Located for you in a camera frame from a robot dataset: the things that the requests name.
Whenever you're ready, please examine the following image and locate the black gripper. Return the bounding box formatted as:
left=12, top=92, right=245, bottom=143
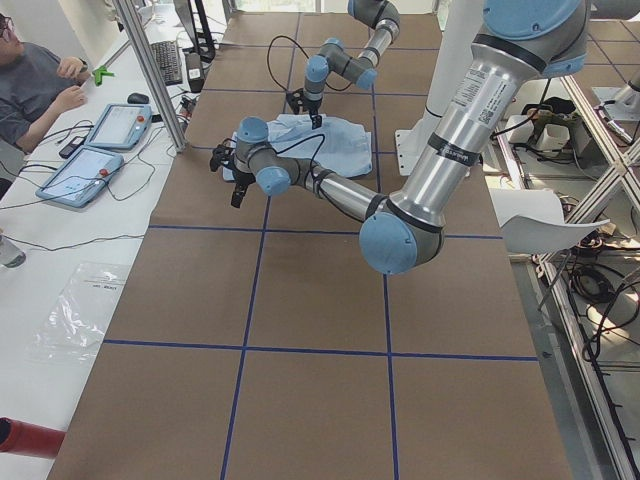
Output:
left=303, top=97, right=323, bottom=130
left=231, top=171, right=255, bottom=208

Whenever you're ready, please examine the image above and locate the light blue button shirt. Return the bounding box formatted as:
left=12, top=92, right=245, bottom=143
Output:
left=222, top=113, right=373, bottom=182

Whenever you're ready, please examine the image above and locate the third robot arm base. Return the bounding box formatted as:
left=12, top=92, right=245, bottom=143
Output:
left=592, top=71, right=639, bottom=145

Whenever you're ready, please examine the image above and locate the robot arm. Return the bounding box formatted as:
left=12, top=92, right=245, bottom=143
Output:
left=228, top=1, right=591, bottom=274
left=299, top=0, right=400, bottom=129

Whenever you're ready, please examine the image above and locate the black power adapter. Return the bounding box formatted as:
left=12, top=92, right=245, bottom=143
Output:
left=185, top=52, right=205, bottom=93

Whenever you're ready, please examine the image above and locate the upper blue teach pendant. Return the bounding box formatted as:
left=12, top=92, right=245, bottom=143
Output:
left=85, top=103, right=152, bottom=151

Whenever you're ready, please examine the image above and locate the blue teach pendant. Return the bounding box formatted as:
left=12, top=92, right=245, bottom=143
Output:
left=35, top=146, right=124, bottom=208
left=85, top=103, right=152, bottom=151

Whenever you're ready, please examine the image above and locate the black computer mouse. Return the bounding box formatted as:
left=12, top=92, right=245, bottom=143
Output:
left=127, top=92, right=149, bottom=105

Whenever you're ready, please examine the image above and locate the black keyboard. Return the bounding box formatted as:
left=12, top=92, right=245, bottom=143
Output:
left=150, top=40, right=183, bottom=86

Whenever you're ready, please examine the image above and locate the lower blue teach pendant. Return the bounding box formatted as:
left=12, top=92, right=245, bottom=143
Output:
left=35, top=146, right=124, bottom=208

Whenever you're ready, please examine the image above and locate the white central pillar base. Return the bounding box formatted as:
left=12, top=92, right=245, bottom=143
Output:
left=395, top=0, right=483, bottom=176

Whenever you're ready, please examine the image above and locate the black smartphone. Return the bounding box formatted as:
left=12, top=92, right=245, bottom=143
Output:
left=58, top=136, right=85, bottom=159

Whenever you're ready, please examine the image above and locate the green plastic clamp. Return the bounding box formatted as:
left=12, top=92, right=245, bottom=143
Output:
left=92, top=65, right=115, bottom=86

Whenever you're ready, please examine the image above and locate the clear plastic bag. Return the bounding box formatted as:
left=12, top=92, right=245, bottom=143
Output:
left=26, top=262, right=131, bottom=365

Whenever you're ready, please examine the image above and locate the white plastic chair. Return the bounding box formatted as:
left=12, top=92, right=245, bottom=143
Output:
left=489, top=188, right=609, bottom=254

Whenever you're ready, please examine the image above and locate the seated person grey shirt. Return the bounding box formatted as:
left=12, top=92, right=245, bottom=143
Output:
left=1, top=15, right=90, bottom=154

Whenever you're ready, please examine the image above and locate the red cylinder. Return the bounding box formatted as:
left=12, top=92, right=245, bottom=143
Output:
left=1, top=417, right=66, bottom=459

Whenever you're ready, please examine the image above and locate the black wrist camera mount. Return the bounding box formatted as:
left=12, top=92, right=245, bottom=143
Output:
left=209, top=143, right=235, bottom=172
left=285, top=88, right=307, bottom=115

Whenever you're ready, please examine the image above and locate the aluminium frame post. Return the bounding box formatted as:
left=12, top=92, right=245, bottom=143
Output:
left=113, top=0, right=187, bottom=153

